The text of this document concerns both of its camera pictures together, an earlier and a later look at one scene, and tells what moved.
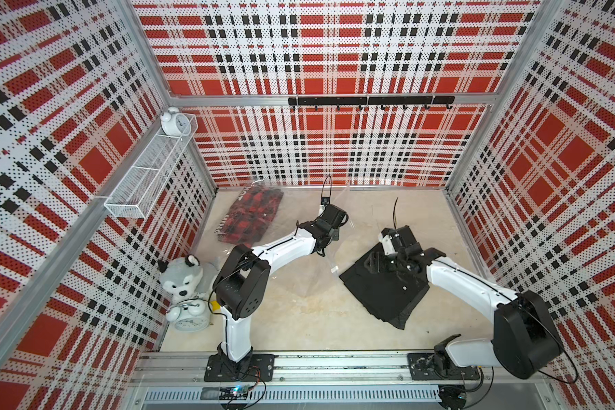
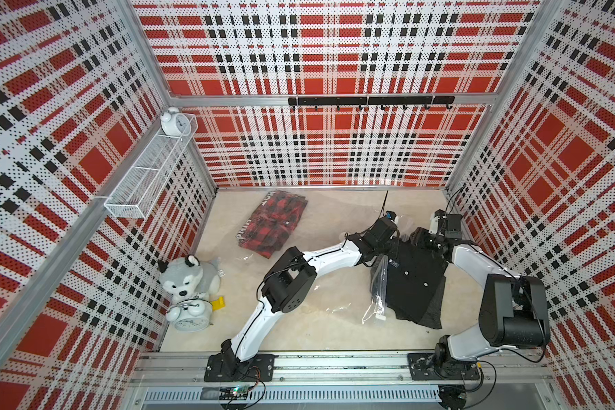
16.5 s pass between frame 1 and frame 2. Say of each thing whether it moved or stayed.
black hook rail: stayed
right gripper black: moved
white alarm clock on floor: stayed
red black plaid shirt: moved
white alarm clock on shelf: stayed
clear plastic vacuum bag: moved
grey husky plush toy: stayed
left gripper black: moved
